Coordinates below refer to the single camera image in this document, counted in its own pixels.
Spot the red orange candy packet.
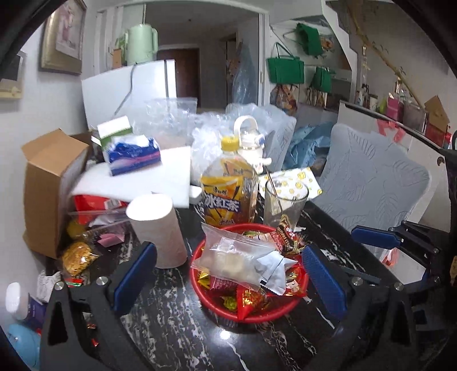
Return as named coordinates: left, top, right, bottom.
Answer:
left=236, top=285, right=272, bottom=321

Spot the clear zip bag with snack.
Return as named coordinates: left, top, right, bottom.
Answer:
left=191, top=223, right=277, bottom=289

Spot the gold red snack bag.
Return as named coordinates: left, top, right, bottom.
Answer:
left=242, top=214, right=305, bottom=257

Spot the white paper towel roll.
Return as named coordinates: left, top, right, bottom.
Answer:
left=126, top=192, right=187, bottom=269

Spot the grey leaf pattern chair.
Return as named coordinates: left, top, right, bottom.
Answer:
left=312, top=124, right=431, bottom=231

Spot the yellow snack bag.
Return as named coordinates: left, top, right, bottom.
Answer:
left=61, top=241, right=99, bottom=277

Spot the red packaged box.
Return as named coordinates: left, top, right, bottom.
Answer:
left=73, top=195, right=128, bottom=225

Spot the red plastic basket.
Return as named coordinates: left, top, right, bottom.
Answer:
left=190, top=219, right=309, bottom=324

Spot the yellow smiley paper bag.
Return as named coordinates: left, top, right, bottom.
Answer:
left=259, top=167, right=322, bottom=201

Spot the white foam board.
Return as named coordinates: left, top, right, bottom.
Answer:
left=71, top=147, right=191, bottom=209

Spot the clear drinking glass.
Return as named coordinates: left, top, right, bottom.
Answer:
left=263, top=180, right=307, bottom=229

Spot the blue tissue pack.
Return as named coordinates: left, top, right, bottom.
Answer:
left=104, top=134, right=161, bottom=176

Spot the iced tea bottle yellow cap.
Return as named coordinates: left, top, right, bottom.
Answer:
left=201, top=136, right=258, bottom=228

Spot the brown cardboard box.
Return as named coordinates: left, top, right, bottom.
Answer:
left=22, top=129, right=89, bottom=259

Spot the light blue round gadget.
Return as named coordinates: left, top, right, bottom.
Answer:
left=7, top=323, right=41, bottom=370

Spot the white cartoon water bottle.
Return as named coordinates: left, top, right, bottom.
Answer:
left=233, top=115, right=272, bottom=175

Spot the green tote bag lower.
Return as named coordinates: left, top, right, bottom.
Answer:
left=310, top=66, right=335, bottom=93

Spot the green tote bag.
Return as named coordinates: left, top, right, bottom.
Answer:
left=283, top=23, right=324, bottom=57
left=310, top=66, right=335, bottom=93
left=266, top=43, right=305, bottom=85

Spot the white refrigerator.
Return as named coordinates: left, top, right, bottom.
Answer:
left=81, top=60, right=177, bottom=129

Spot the green tote bag upper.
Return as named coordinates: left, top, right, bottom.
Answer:
left=283, top=23, right=324, bottom=57

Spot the mint green kettle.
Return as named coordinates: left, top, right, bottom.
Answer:
left=125, top=24, right=159, bottom=66

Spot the gold framed picture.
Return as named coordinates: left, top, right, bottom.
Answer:
left=39, top=0, right=87, bottom=76

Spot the wall intercom panel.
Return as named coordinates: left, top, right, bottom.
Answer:
left=0, top=51, right=26, bottom=100

